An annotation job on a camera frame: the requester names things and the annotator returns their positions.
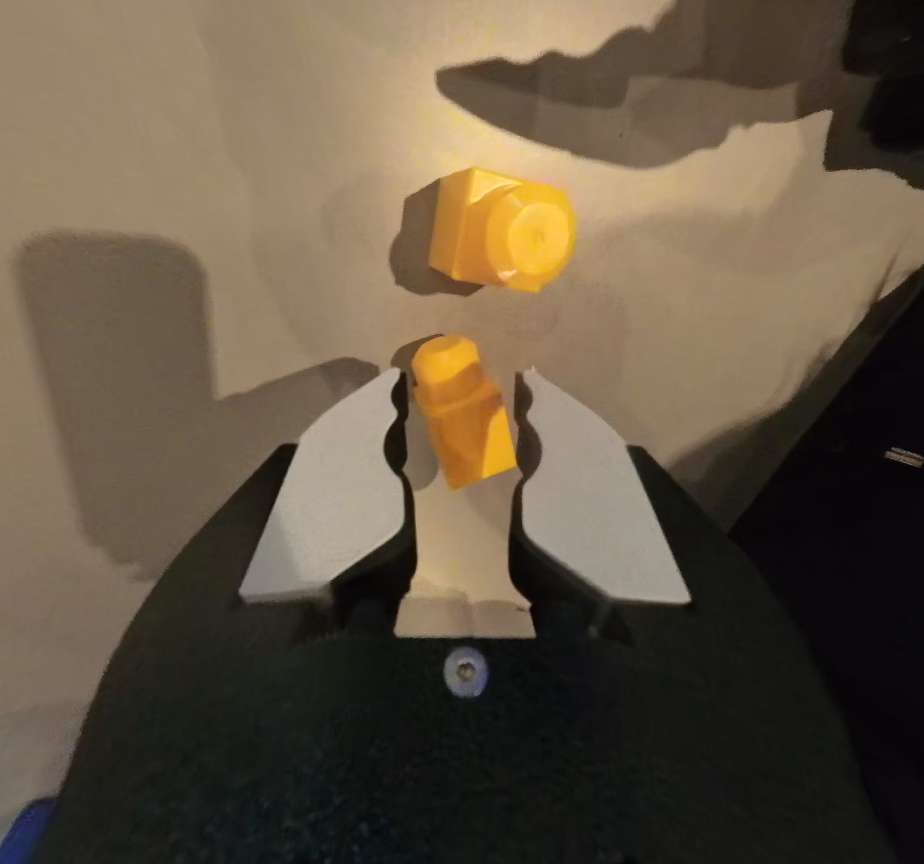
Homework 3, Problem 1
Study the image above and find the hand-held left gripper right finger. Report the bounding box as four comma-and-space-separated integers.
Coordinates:
507, 366, 692, 605

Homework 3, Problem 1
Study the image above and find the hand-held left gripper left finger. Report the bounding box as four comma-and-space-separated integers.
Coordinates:
238, 366, 421, 601

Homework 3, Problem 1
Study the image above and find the yellow mega block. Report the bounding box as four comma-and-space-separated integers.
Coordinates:
409, 334, 518, 491
426, 167, 578, 294

